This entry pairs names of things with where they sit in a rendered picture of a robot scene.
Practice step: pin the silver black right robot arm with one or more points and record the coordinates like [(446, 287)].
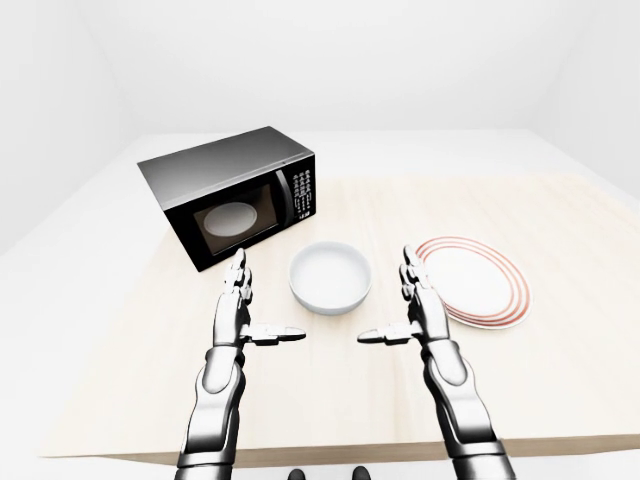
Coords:
[(462, 405)]

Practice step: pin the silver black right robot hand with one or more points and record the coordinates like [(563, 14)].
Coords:
[(427, 315)]

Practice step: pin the small dark rounded shape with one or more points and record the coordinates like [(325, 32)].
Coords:
[(361, 473), (296, 474)]

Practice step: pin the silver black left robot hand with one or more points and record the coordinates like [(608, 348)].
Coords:
[(230, 315)]

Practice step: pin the black microwave oven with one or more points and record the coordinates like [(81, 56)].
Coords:
[(227, 195)]

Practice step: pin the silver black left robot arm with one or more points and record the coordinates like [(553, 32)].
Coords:
[(212, 410)]

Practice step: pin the white bowl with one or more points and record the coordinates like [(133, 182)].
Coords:
[(331, 278)]

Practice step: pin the white plate with red rings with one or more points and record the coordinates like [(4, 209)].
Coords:
[(475, 282)]

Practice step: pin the white microwave turntable plate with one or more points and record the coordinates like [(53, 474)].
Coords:
[(231, 220)]

